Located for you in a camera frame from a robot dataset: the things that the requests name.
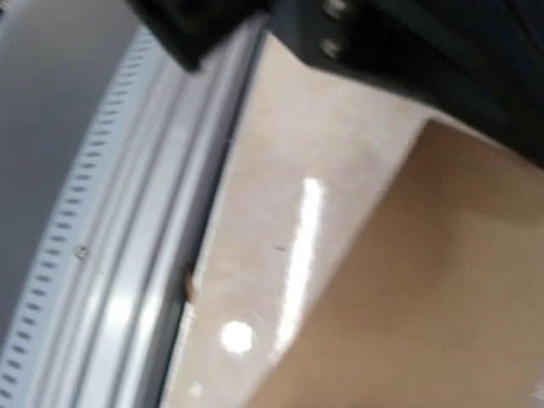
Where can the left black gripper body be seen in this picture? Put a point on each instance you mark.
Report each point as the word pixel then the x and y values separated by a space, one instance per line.
pixel 478 61

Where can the brown cardboard box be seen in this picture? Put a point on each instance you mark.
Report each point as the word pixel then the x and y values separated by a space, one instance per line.
pixel 439 301

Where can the front aluminium rail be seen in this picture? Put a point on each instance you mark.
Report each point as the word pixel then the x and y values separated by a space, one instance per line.
pixel 110 159

